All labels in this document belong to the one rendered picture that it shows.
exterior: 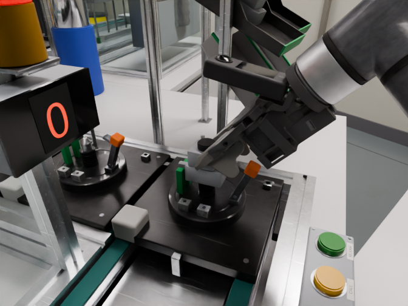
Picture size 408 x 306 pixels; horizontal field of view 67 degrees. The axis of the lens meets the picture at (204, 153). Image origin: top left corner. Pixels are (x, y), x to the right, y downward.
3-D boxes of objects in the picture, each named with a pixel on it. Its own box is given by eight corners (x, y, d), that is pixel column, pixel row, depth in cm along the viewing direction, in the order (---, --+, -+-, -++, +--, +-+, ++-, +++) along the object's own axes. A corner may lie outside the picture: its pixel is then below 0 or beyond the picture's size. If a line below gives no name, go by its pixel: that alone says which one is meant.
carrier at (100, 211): (170, 161, 70) (167, 112, 64) (105, 235, 51) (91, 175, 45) (86, 142, 78) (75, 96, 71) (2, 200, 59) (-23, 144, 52)
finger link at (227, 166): (212, 198, 47) (257, 163, 43) (185, 170, 46) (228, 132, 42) (216, 188, 50) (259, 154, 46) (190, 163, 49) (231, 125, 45)
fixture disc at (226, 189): (254, 188, 59) (254, 180, 58) (232, 240, 48) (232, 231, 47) (187, 172, 63) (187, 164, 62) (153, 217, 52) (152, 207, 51)
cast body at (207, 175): (228, 173, 53) (229, 138, 50) (220, 189, 50) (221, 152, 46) (184, 164, 56) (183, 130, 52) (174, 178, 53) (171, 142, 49)
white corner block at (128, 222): (151, 226, 53) (149, 209, 51) (136, 245, 49) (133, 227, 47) (128, 219, 55) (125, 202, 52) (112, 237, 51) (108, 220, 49)
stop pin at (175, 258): (183, 271, 48) (182, 254, 46) (180, 277, 47) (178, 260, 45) (175, 268, 49) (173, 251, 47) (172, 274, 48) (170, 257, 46)
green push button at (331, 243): (343, 243, 50) (346, 235, 48) (342, 263, 46) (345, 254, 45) (317, 237, 51) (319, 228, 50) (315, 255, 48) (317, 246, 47)
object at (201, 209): (211, 212, 50) (211, 206, 49) (207, 218, 49) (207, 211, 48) (200, 209, 51) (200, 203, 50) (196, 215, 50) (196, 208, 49)
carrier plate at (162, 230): (283, 187, 62) (284, 178, 61) (255, 285, 43) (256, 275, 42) (176, 163, 70) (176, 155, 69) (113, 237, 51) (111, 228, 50)
